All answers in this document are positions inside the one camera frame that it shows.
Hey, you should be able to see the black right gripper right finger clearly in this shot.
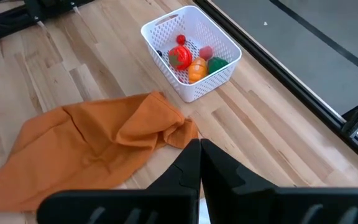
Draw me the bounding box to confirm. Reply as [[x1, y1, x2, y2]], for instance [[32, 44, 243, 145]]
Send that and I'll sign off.
[[201, 138, 358, 224]]

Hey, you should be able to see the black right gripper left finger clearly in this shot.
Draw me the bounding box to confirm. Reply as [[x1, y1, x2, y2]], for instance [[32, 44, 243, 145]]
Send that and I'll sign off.
[[37, 138, 202, 224]]

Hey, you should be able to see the toy orange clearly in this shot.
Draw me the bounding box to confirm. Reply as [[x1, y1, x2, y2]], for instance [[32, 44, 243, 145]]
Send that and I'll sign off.
[[187, 57, 209, 84]]

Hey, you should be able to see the red toy tomato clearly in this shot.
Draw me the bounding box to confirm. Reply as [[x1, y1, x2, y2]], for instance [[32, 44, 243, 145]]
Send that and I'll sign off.
[[168, 45, 193, 71]]

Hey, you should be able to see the green toy pepper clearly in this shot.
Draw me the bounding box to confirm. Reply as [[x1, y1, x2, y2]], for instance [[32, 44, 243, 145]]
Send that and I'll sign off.
[[207, 56, 229, 75]]

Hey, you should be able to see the pink toy peach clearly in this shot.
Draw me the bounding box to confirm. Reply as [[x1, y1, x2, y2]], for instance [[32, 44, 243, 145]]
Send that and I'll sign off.
[[199, 45, 214, 61]]

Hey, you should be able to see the orange cloth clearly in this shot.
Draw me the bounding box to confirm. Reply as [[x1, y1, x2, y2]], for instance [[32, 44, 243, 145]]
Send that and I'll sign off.
[[0, 90, 200, 212]]

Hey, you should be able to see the white perforated plastic basket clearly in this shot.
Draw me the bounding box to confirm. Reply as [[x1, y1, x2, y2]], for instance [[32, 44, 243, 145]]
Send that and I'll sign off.
[[140, 5, 242, 103]]

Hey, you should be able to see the black arched frame bracket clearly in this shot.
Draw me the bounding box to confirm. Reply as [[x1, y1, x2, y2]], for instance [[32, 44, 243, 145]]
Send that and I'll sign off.
[[340, 100, 358, 139]]

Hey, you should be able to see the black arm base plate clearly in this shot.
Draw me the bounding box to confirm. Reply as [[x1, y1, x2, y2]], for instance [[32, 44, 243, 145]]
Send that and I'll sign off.
[[23, 0, 94, 21]]

